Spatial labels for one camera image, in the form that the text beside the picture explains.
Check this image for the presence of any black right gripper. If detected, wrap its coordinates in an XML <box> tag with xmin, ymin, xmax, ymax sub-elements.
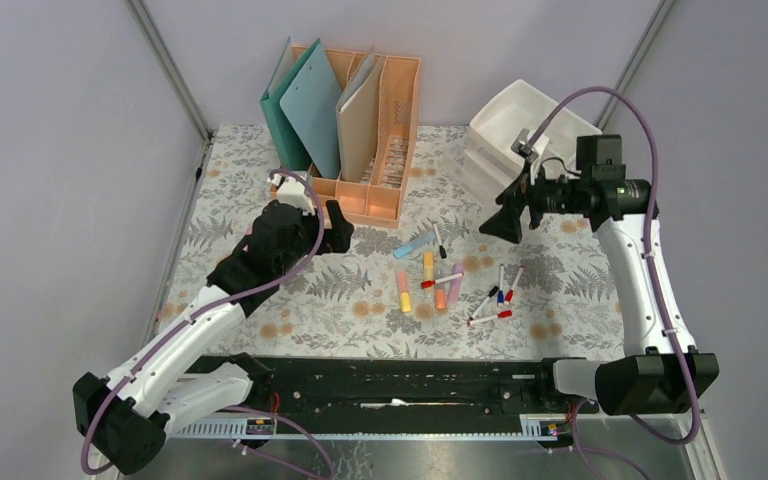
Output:
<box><xmin>479</xmin><ymin>159</ymin><xmax>589</xmax><ymax>244</ymax></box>

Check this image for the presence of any white plastic drawer unit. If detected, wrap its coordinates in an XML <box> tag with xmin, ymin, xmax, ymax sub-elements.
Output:
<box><xmin>455</xmin><ymin>79</ymin><xmax>602</xmax><ymax>212</ymax></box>

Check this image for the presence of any green folder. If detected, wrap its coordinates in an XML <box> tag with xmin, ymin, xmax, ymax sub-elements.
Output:
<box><xmin>260</xmin><ymin>37</ymin><xmax>321</xmax><ymax>171</ymax></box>

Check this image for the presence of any tan kraft folder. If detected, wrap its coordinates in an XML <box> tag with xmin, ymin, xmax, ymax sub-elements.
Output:
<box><xmin>336</xmin><ymin>48</ymin><xmax>385</xmax><ymax>182</ymax></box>

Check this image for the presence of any light blue folder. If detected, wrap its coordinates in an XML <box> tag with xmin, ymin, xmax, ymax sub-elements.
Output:
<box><xmin>279</xmin><ymin>40</ymin><xmax>342</xmax><ymax>179</ymax></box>

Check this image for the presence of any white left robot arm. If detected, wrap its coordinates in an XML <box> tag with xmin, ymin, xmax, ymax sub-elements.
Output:
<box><xmin>72</xmin><ymin>200</ymin><xmax>354</xmax><ymax>475</ymax></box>

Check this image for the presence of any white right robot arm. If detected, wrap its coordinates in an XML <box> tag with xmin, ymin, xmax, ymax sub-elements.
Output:
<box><xmin>480</xmin><ymin>135</ymin><xmax>720</xmax><ymax>416</ymax></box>

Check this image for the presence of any orange plastic file organizer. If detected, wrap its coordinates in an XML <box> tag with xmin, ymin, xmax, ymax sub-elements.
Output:
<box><xmin>291</xmin><ymin>43</ymin><xmax>421</xmax><ymax>228</ymax></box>

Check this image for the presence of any blue cap marker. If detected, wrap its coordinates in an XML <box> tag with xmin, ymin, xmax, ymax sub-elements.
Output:
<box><xmin>496</xmin><ymin>264</ymin><xmax>505</xmax><ymax>306</ymax></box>

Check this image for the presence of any black cap whiteboard marker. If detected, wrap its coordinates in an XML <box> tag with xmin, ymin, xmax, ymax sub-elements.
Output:
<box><xmin>432</xmin><ymin>224</ymin><xmax>448</xmax><ymax>259</ymax></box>

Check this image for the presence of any black cap marker right group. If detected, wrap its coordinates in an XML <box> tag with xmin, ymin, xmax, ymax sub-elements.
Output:
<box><xmin>468</xmin><ymin>285</ymin><xmax>499</xmax><ymax>321</ymax></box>

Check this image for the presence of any red cap marker upper right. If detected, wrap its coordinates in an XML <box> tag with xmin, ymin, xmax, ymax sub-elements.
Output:
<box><xmin>504</xmin><ymin>265</ymin><xmax>524</xmax><ymax>305</ymax></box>

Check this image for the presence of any red cap marker on highlighters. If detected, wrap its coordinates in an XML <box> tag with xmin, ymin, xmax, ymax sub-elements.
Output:
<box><xmin>420</xmin><ymin>272</ymin><xmax>464</xmax><ymax>289</ymax></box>

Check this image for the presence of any red cap marker lowest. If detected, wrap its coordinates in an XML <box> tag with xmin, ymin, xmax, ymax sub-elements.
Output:
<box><xmin>467</xmin><ymin>310</ymin><xmax>513</xmax><ymax>326</ymax></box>

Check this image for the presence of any floral table cloth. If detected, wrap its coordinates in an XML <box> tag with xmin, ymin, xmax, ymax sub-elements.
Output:
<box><xmin>152</xmin><ymin>123</ymin><xmax>627</xmax><ymax>364</ymax></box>

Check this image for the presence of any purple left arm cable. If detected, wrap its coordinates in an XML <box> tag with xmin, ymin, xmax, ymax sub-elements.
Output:
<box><xmin>79</xmin><ymin>168</ymin><xmax>339</xmax><ymax>480</ymax></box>

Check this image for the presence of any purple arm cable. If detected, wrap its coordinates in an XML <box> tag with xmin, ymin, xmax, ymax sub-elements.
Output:
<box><xmin>529</xmin><ymin>86</ymin><xmax>702</xmax><ymax>480</ymax></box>
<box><xmin>79</xmin><ymin>168</ymin><xmax>339</xmax><ymax>480</ymax></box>

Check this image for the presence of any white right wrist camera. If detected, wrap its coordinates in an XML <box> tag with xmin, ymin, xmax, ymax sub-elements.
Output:
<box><xmin>510</xmin><ymin>128</ymin><xmax>549</xmax><ymax>163</ymax></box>

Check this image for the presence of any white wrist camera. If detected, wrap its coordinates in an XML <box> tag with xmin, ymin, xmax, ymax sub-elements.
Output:
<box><xmin>510</xmin><ymin>128</ymin><xmax>549</xmax><ymax>163</ymax></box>
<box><xmin>268</xmin><ymin>173</ymin><xmax>318</xmax><ymax>216</ymax></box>

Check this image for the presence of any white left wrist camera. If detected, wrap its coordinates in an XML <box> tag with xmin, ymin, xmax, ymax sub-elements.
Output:
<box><xmin>268</xmin><ymin>173</ymin><xmax>318</xmax><ymax>216</ymax></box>

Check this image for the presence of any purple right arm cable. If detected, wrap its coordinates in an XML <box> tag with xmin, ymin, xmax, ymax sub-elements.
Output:
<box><xmin>529</xmin><ymin>86</ymin><xmax>702</xmax><ymax>480</ymax></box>

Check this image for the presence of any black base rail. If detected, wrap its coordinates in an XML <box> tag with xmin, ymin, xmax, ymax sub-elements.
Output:
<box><xmin>186</xmin><ymin>354</ymin><xmax>579</xmax><ymax>438</ymax></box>

